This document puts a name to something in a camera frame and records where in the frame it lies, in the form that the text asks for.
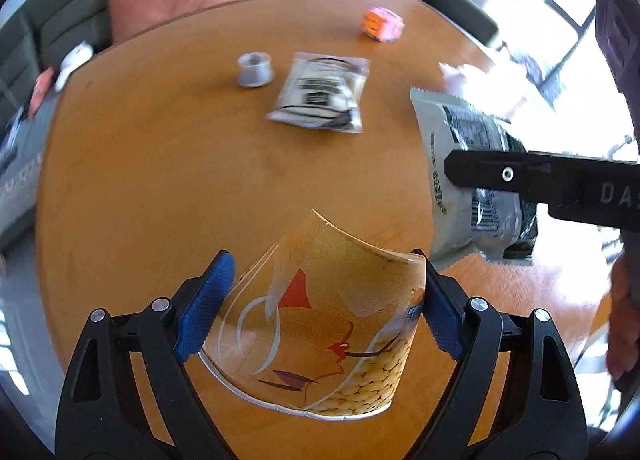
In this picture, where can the dark grey box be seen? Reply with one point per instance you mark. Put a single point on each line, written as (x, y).
(620, 34)

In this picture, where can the pink orange toy cube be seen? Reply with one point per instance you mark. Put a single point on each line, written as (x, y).
(382, 24)

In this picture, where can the white soft object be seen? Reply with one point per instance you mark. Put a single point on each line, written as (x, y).
(75, 59)

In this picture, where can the grey tape roll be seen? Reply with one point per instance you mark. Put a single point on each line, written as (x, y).
(255, 72)

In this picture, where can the grey printed cloth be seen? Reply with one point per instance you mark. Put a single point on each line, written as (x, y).
(20, 179)

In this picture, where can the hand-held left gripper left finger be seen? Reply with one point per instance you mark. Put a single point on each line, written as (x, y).
(205, 312)

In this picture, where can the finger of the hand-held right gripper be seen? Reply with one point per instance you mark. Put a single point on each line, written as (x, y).
(480, 169)

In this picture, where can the person's right hand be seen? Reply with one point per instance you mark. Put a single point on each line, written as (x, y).
(626, 330)

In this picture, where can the silver foil snack bag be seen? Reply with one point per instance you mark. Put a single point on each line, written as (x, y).
(450, 139)

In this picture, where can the yellow corn print paper cup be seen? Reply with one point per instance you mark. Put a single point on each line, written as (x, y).
(320, 320)

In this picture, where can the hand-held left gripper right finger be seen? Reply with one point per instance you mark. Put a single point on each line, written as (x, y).
(442, 317)

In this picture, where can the dark green sofa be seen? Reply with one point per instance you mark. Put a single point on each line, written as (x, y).
(65, 19)

